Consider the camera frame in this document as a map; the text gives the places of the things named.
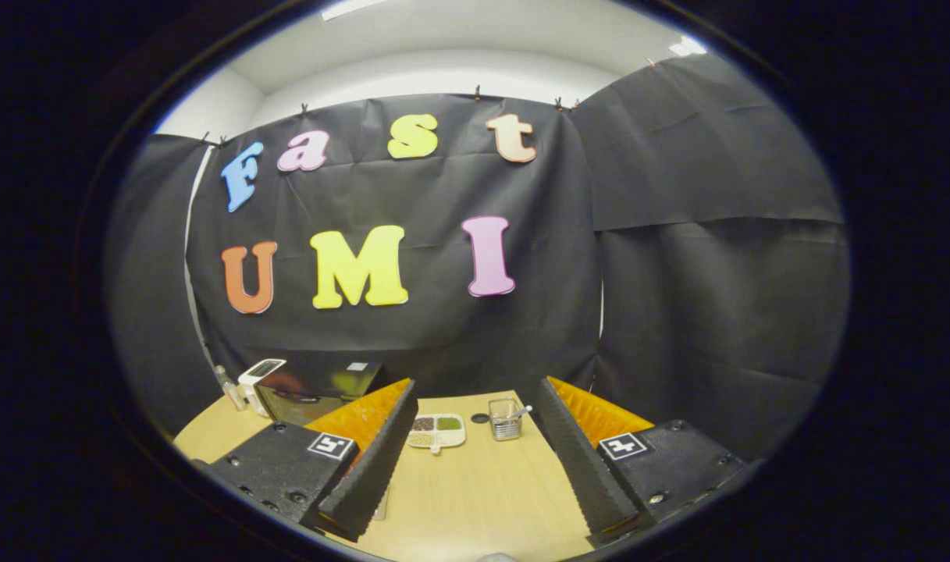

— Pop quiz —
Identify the clear bottle with orange label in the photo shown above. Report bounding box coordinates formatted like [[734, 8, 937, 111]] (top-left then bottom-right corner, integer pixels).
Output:
[[214, 365, 247, 412]]

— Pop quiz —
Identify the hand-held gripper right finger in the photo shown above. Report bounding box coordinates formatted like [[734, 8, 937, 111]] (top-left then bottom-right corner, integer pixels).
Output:
[[539, 376, 764, 543]]

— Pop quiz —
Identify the white divided spice plate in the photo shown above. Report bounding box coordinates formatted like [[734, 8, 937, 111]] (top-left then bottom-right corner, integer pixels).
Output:
[[407, 413, 467, 455]]

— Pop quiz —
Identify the metal mesh utensil holder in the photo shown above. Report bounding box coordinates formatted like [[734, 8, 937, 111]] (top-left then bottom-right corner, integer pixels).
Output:
[[488, 398, 524, 442]]

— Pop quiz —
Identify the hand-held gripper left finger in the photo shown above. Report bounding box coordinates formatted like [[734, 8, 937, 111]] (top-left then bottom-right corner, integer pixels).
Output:
[[207, 379, 419, 543]]

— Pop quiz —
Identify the white bread toaster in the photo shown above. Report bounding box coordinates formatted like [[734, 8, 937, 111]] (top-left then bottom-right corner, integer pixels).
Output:
[[237, 358, 286, 418]]

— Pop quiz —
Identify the black toaster oven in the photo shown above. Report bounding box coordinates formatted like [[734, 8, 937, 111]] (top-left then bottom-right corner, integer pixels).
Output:
[[254, 361, 390, 426]]

